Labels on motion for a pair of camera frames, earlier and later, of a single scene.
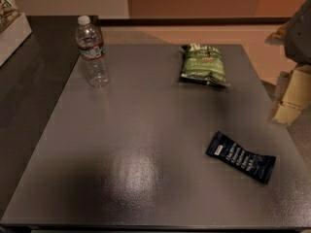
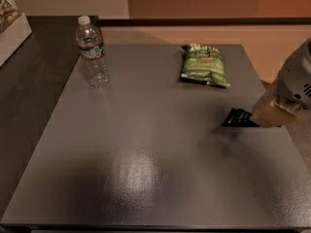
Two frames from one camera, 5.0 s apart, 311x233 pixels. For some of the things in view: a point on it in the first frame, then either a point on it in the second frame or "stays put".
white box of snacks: [14, 24] stays put
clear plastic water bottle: [91, 48] stays put
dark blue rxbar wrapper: [259, 168] -> [239, 117]
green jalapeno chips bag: [205, 64] stays put
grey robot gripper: [299, 38] -> [293, 82]
